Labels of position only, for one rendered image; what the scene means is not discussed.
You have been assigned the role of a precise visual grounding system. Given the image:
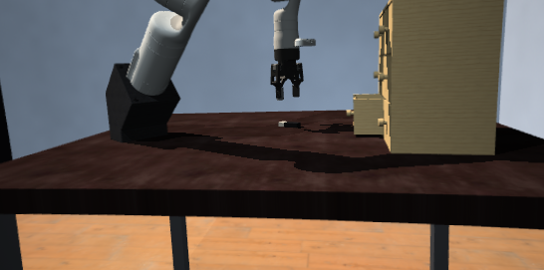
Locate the small wooden chest of drawers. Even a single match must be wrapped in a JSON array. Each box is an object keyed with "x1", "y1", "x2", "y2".
[{"x1": 379, "y1": 0, "x2": 504, "y2": 155}]

